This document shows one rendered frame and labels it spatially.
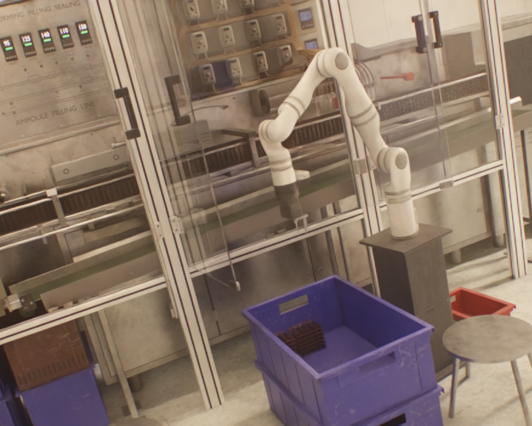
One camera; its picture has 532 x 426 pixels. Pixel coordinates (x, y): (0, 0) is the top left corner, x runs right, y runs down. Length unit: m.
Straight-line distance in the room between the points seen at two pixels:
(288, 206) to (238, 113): 0.96
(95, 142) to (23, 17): 0.57
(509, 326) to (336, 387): 0.72
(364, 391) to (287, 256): 1.10
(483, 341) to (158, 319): 1.33
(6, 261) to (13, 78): 0.77
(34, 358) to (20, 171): 0.77
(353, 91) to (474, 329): 0.91
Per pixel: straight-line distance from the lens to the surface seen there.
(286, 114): 1.92
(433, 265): 2.31
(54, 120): 2.73
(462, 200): 3.29
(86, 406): 2.53
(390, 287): 2.34
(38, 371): 2.45
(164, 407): 2.67
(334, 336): 2.38
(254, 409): 2.48
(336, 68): 2.02
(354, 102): 2.08
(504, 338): 2.18
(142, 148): 2.20
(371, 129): 2.13
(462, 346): 2.15
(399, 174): 2.20
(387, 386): 1.90
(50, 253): 2.81
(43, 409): 2.51
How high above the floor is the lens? 1.33
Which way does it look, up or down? 16 degrees down
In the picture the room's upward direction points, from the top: 13 degrees counter-clockwise
